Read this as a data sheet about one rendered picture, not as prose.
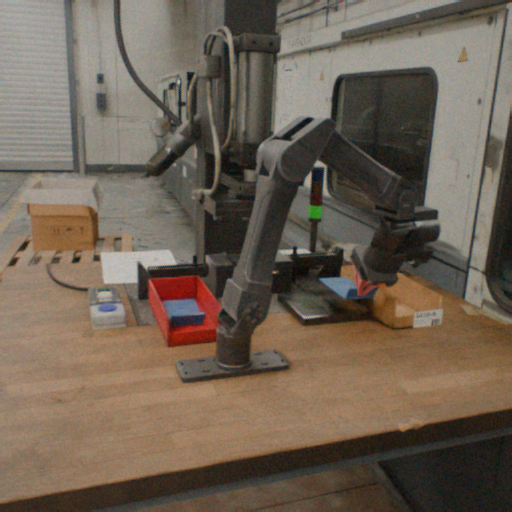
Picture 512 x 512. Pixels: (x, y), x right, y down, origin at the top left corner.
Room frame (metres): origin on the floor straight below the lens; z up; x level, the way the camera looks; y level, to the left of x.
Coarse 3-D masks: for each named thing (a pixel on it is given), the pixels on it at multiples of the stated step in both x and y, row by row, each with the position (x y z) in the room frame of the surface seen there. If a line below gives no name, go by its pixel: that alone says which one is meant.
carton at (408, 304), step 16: (352, 272) 1.28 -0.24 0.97; (384, 288) 1.34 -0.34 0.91; (400, 288) 1.27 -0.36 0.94; (416, 288) 1.22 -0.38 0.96; (368, 304) 1.19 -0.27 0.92; (384, 304) 1.13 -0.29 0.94; (400, 304) 1.24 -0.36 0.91; (416, 304) 1.21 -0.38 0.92; (432, 304) 1.16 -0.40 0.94; (384, 320) 1.13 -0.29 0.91; (400, 320) 1.10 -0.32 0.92; (416, 320) 1.12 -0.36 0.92; (432, 320) 1.13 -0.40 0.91
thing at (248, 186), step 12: (252, 168) 1.30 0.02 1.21; (228, 180) 1.37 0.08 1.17; (240, 180) 1.32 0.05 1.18; (252, 180) 1.31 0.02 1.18; (228, 192) 1.33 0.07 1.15; (240, 192) 1.28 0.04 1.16; (252, 192) 1.26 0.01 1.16; (216, 204) 1.24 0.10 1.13; (228, 204) 1.25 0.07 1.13; (240, 204) 1.26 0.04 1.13; (252, 204) 1.27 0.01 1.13; (216, 216) 1.25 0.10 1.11; (240, 216) 1.30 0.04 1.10
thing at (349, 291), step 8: (320, 280) 1.24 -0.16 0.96; (328, 280) 1.23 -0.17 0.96; (336, 280) 1.23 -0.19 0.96; (344, 280) 1.24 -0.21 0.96; (336, 288) 1.17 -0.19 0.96; (344, 288) 1.17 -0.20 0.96; (352, 288) 1.10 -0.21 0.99; (376, 288) 1.12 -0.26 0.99; (344, 296) 1.12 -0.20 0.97; (352, 296) 1.11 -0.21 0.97; (360, 296) 1.12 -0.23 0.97; (368, 296) 1.13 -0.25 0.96
